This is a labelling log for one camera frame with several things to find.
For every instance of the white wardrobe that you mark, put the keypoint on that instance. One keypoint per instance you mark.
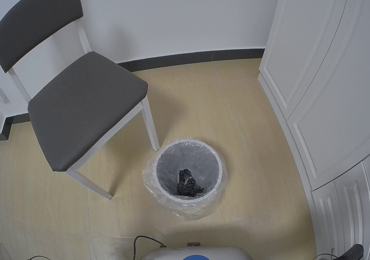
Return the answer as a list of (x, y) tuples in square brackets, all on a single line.
[(318, 50)]

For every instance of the black plastic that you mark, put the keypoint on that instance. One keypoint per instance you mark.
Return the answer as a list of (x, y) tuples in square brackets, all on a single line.
[(188, 185)]

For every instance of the white trash bin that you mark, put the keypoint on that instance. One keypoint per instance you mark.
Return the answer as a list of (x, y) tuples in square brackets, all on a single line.
[(189, 140)]

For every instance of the grey and white chair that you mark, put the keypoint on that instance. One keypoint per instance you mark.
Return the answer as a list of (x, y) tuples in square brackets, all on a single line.
[(86, 88)]

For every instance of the clear plastic bag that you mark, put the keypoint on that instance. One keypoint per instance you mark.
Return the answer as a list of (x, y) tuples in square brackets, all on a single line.
[(150, 180)]

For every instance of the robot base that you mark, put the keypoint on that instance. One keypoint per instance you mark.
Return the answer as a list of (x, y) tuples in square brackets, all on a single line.
[(196, 253)]

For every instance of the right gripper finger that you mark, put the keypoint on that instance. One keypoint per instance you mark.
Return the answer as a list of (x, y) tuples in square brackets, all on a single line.
[(354, 253)]

